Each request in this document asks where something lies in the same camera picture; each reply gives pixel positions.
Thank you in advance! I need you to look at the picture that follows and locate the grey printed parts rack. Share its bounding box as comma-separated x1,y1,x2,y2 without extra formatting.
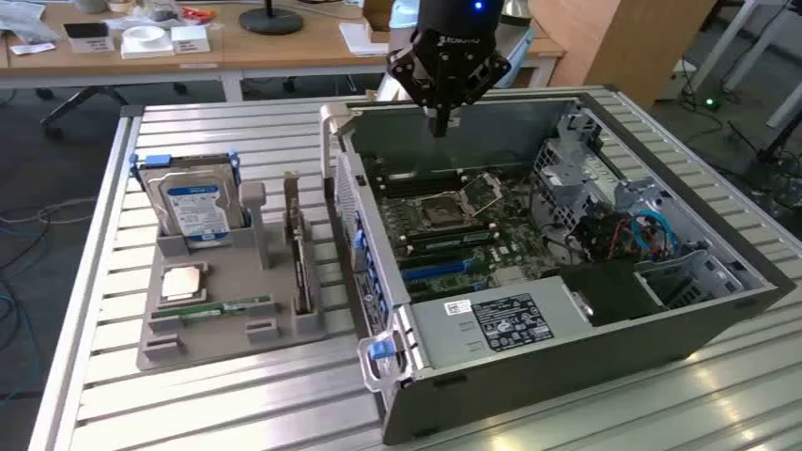
135,181,331,372

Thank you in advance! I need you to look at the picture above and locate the grey power supply unit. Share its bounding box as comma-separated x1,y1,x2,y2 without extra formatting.
410,275,594,370

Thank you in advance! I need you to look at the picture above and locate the black round lamp base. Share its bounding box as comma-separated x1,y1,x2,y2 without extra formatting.
237,0,306,37

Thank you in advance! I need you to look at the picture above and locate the blue disk wire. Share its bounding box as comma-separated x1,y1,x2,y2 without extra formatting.
629,209,682,262

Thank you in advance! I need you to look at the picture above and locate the white tape roll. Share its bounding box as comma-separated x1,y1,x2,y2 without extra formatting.
123,25,166,48

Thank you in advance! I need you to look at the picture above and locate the tall metal disk bay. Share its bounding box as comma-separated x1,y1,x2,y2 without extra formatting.
532,101,628,241

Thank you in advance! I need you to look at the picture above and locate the green RAM stick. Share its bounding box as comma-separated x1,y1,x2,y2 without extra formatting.
154,294,275,320

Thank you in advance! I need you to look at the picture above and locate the low metal disk bay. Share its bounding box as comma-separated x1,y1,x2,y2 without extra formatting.
632,248,753,311

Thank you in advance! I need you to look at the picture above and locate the brown cardboard box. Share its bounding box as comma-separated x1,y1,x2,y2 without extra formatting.
362,0,394,32

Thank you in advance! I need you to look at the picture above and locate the flat white box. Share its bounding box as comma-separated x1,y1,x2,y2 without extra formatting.
119,36,175,60

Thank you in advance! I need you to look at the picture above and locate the clear plastic bag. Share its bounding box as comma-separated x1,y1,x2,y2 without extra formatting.
0,0,62,44

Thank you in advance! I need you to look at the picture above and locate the silver CPU chip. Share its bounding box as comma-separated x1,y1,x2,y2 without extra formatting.
159,267,206,302

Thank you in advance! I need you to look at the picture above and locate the stack of white papers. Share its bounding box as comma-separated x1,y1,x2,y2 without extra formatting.
338,21,394,58

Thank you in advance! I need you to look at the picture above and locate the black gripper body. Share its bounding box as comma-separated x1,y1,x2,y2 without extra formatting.
410,0,505,109

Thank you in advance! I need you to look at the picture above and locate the black cable bundle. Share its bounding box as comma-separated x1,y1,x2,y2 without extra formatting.
545,213,628,264

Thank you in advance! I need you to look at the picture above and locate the CPU socket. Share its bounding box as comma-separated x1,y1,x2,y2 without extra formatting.
417,190,478,231

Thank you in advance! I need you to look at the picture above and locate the open grey PC case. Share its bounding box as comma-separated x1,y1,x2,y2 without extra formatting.
319,91,799,446

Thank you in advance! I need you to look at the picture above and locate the black fan shroud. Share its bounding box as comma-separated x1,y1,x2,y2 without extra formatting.
561,260,669,328

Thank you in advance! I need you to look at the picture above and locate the green motherboard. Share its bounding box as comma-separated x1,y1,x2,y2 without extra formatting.
361,154,566,302

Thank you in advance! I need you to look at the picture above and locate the hard disk in blue carrier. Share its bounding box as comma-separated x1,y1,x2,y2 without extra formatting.
130,148,253,250

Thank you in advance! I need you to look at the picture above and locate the wooden cabinet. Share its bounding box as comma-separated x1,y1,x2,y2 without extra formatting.
545,0,720,109

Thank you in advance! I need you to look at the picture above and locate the open metal socket cover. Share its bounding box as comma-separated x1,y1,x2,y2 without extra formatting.
461,171,506,217

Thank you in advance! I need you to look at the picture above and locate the graphics card with black cooler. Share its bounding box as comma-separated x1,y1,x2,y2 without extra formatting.
281,169,317,317

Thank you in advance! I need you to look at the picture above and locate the wooden desk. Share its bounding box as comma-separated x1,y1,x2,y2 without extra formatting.
0,0,566,90

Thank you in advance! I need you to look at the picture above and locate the white labelled box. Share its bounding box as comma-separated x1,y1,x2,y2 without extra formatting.
170,24,213,55

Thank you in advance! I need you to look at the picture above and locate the black topped white box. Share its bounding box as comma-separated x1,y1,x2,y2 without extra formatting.
62,22,115,54

